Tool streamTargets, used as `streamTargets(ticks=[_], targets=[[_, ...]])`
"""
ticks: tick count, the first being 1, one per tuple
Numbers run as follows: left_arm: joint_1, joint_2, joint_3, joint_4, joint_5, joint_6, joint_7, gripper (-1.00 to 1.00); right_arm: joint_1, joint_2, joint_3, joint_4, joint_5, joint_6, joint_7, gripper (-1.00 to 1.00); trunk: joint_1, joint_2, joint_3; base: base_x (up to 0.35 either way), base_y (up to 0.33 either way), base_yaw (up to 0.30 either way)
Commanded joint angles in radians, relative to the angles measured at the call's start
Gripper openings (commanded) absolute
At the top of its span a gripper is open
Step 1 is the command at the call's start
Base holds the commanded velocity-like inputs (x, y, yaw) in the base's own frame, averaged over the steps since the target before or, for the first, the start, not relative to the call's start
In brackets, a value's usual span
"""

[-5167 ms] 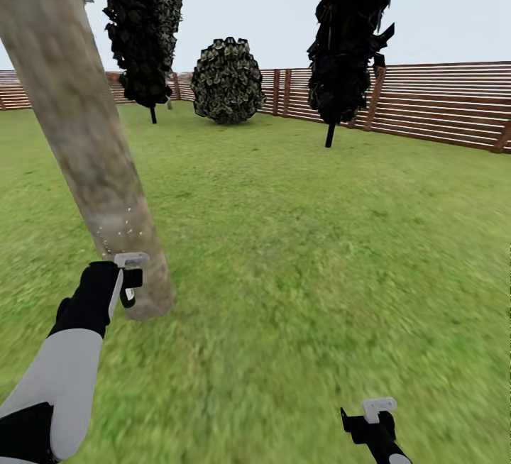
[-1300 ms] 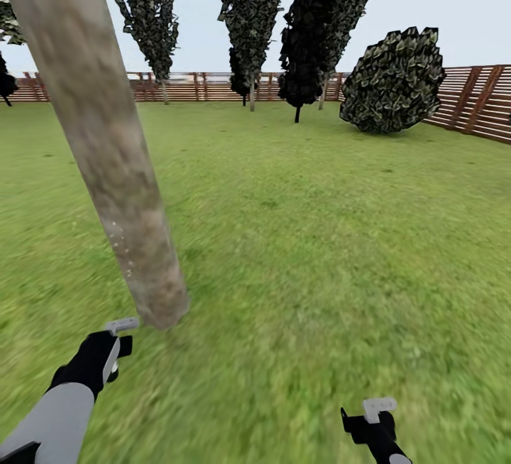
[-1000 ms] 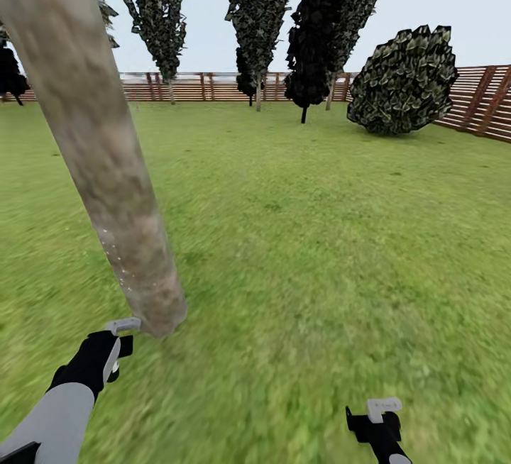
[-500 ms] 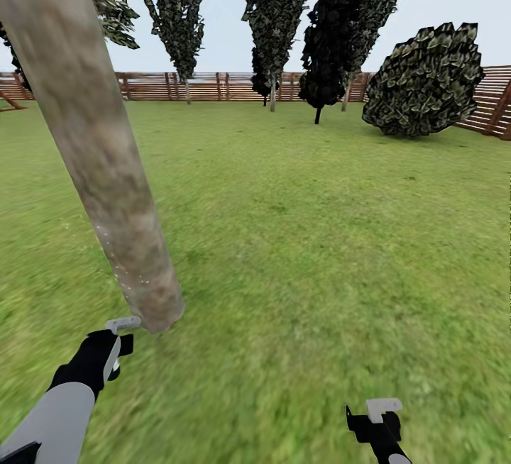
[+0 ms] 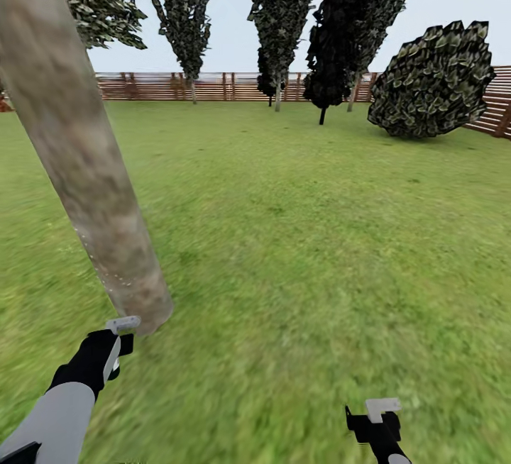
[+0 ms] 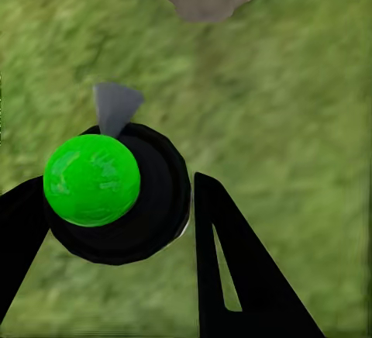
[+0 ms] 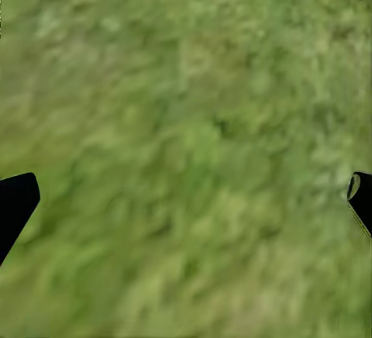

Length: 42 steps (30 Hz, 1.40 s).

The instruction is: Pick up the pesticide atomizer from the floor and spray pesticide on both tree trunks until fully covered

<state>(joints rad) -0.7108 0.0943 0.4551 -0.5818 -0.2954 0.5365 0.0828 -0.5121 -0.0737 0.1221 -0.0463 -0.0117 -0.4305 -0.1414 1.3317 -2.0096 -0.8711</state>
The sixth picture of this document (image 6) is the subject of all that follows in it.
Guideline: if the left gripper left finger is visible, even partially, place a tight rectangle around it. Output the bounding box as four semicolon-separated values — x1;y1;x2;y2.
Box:
0;176;50;324

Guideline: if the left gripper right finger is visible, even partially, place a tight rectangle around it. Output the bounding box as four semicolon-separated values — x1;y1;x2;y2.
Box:
192;173;325;338

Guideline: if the pesticide atomizer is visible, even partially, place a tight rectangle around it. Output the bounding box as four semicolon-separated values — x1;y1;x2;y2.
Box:
43;82;192;267

